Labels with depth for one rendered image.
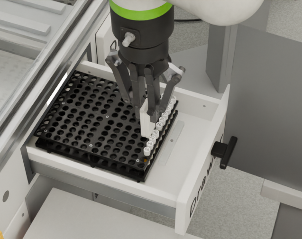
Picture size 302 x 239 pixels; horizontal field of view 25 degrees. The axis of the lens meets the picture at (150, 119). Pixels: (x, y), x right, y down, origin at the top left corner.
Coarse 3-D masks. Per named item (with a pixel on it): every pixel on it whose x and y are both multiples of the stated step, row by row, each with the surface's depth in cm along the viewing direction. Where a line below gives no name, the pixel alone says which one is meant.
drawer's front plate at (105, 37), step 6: (108, 18) 144; (102, 24) 143; (108, 24) 143; (102, 30) 141; (108, 30) 142; (96, 36) 141; (102, 36) 141; (108, 36) 143; (114, 36) 147; (96, 42) 142; (102, 42) 142; (108, 42) 144; (114, 42) 148; (102, 48) 143; (108, 48) 145; (114, 48) 149; (102, 54) 144; (108, 54) 146; (102, 60) 146; (108, 66) 149
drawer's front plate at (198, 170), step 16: (224, 96) 130; (224, 112) 127; (208, 128) 125; (208, 144) 122; (208, 160) 124; (192, 176) 118; (208, 176) 130; (192, 192) 118; (176, 208) 117; (192, 208) 123; (176, 224) 121
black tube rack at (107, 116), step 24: (72, 96) 137; (96, 96) 134; (120, 96) 134; (48, 120) 130; (72, 120) 130; (96, 120) 130; (120, 120) 130; (48, 144) 130; (72, 144) 130; (96, 144) 127; (120, 144) 130; (144, 144) 126; (120, 168) 127
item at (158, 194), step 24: (96, 72) 140; (192, 96) 134; (192, 120) 138; (192, 144) 134; (48, 168) 127; (72, 168) 124; (96, 168) 130; (168, 168) 130; (96, 192) 126; (120, 192) 123; (144, 192) 120; (168, 192) 127; (168, 216) 123
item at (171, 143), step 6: (180, 120) 136; (180, 126) 135; (174, 132) 134; (180, 132) 135; (174, 138) 134; (168, 144) 133; (174, 144) 133; (168, 150) 132; (162, 156) 131; (168, 156) 131; (162, 162) 130
